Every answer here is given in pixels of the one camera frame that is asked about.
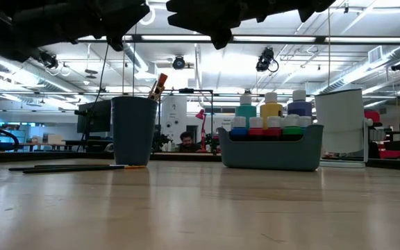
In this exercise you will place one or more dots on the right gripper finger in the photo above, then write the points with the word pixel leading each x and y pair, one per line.
pixel 203 14
pixel 221 39

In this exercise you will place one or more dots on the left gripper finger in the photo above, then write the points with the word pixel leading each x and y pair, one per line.
pixel 116 43
pixel 120 17

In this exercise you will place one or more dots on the wide black brush gold ferrule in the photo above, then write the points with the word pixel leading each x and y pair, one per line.
pixel 159 85

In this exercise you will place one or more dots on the large teal paint bottle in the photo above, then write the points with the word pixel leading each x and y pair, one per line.
pixel 246 109

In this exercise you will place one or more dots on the large yellow paint bottle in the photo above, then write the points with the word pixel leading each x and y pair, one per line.
pixel 271 109

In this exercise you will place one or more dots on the small red paint bottle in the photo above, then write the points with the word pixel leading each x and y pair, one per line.
pixel 256 131
pixel 274 131

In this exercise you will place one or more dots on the large purple paint bottle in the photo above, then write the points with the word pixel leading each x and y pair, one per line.
pixel 299 107

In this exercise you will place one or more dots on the small green paint bottle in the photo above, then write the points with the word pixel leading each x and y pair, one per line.
pixel 292 131

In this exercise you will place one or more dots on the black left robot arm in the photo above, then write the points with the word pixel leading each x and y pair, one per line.
pixel 12 27

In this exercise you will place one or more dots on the black computer monitor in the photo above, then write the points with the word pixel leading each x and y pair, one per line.
pixel 94 116

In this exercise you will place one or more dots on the red desk lamp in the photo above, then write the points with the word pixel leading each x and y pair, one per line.
pixel 200 114

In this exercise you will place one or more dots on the white cabinet with print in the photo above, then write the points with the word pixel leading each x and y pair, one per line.
pixel 174 114

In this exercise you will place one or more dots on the blue-grey plastic cup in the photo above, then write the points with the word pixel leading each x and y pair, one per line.
pixel 132 132

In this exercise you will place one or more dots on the person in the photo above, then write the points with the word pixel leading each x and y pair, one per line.
pixel 187 142

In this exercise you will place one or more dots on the teal plastic caddy bin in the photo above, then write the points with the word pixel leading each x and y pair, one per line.
pixel 273 152

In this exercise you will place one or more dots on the red office chair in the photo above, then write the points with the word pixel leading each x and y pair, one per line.
pixel 392 153

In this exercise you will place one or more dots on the black ceiling-mounted camera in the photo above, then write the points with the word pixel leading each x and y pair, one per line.
pixel 399 66
pixel 49 59

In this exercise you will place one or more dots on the round black ceiling camera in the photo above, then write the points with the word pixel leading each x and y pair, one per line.
pixel 178 62

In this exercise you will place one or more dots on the black overhead rig camera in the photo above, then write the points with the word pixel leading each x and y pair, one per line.
pixel 265 59

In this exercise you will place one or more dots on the black metal stand frame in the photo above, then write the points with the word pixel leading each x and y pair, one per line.
pixel 186 90

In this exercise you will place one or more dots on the black metal table frame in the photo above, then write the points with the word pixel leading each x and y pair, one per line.
pixel 64 156

